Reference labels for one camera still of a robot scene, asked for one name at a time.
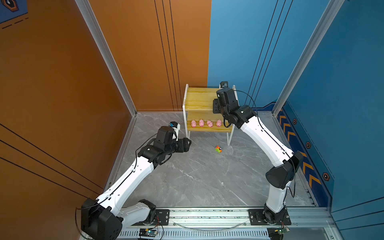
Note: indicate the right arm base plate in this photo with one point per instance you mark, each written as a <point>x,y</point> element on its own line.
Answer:
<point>261,217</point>

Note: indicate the aluminium corner post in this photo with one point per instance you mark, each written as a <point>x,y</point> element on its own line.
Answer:
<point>318,34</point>
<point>101,42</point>

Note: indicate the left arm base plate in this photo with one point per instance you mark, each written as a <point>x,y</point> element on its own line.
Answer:
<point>162,215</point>

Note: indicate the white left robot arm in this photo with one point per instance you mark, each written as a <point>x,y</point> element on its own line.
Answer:
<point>105,217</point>

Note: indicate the pink toy pig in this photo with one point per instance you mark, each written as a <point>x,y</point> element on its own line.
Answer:
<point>193,124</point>
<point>210,123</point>
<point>219,123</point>
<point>201,123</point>

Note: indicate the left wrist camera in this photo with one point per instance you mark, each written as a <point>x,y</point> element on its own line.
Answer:
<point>176,127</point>

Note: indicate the wooden two-tier shelf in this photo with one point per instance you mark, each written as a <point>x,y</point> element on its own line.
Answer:
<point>198,104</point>

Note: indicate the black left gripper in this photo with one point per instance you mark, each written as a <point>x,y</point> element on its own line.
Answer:
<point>183,145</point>

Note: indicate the aluminium mounting rail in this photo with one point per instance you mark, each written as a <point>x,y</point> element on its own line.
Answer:
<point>232,223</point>

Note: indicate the left controller board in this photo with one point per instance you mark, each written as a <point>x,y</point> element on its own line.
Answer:
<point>148,234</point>

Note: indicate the right controller board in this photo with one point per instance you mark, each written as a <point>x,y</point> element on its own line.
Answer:
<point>277,233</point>

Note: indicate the left aluminium corner post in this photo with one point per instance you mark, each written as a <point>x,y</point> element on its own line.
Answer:
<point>101,42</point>

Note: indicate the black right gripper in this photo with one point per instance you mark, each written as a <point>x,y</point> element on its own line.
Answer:
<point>215,103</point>

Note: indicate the right aluminium corner post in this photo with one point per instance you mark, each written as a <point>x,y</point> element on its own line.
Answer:
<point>318,34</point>

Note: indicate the orange green toy car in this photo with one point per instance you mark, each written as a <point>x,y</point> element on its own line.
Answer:
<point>218,149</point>

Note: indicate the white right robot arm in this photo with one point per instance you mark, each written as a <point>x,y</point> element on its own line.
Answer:
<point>285,162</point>

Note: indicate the controller board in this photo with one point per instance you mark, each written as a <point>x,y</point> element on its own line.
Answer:
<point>148,234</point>
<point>277,233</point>

